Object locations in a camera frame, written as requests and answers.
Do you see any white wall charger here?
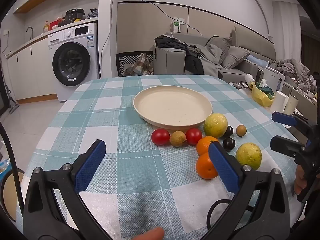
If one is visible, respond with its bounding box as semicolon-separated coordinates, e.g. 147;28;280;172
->
172;17;185;33

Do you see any black patterned laundry basket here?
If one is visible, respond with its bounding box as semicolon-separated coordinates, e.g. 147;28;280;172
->
116;51;154;77

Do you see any grey blanket pile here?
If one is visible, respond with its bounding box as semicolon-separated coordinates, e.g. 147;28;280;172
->
269;59;317;92

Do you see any black looped cable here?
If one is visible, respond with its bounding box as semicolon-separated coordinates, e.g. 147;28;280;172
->
206;199;230;230

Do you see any person's right hand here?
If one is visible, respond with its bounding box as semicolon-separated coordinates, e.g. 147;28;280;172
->
294;166;307;195

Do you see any teal checked tablecloth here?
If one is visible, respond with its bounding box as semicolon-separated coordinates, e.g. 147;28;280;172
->
16;74;304;240

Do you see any red box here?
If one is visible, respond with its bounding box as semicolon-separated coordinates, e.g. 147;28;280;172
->
49;17;63;30

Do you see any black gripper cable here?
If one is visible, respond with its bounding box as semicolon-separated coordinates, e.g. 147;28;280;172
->
0;122;24;230

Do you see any plaid cloth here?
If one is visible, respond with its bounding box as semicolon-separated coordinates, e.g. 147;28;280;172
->
125;52;153;76

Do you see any white kitchen cabinet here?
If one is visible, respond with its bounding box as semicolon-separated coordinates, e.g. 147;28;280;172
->
6;34;59;104

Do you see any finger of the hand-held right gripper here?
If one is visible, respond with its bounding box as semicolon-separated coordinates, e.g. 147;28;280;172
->
270;135;308;159
272;112;316;137

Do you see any white bottle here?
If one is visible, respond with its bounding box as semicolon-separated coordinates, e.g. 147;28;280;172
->
244;74;256;89

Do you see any grey cushion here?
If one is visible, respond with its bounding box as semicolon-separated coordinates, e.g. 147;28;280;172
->
205;36;232;65
222;45;250;70

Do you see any white appliance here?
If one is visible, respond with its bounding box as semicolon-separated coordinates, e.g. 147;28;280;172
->
264;67;285;92

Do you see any black pressure cooker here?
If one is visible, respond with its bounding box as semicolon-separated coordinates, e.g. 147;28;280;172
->
64;9;86;25

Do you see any light blue cloth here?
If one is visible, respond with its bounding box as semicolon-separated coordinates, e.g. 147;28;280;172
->
246;54;269;68

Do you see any floor mop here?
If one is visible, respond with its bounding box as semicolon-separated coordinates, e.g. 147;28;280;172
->
4;82;20;113

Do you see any person's left hand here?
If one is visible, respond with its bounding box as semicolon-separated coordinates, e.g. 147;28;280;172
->
130;227;165;240

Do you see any yellow-green guava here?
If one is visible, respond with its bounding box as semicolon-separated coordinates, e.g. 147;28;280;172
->
235;143;262;170
203;113;228;138

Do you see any cream round plate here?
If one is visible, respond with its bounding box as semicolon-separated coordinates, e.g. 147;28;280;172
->
133;85;213;132

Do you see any grey sofa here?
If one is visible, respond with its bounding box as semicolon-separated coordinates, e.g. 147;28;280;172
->
152;26;277;80

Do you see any black wall cable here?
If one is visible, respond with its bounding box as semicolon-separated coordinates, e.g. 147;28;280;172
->
114;0;203;36

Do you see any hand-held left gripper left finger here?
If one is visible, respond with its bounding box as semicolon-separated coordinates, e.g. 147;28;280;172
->
23;139;110;240

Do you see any yellow plastic bag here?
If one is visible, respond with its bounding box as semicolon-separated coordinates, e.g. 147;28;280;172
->
251;84;274;107

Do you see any red tomato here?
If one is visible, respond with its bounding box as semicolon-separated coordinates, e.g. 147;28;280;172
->
151;129;171;146
185;128;203;146

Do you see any orange mandarin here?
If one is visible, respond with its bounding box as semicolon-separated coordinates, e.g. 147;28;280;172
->
196;136;220;156
196;152;219;180

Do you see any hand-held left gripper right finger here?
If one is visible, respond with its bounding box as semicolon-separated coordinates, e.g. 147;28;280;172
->
202;141;292;240

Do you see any white paper roll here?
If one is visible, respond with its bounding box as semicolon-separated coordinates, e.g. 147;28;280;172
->
272;91;289;113
284;96;299;115

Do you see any white washing machine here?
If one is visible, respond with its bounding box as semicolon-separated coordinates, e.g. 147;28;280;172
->
47;22;100;102

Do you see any dark clothes pile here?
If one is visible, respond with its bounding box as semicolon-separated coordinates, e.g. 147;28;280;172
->
154;35;204;75

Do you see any grey hanging cable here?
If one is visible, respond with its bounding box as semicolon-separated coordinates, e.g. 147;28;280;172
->
99;0;117;78

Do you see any grey garment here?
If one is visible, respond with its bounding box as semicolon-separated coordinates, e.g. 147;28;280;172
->
197;45;223;78

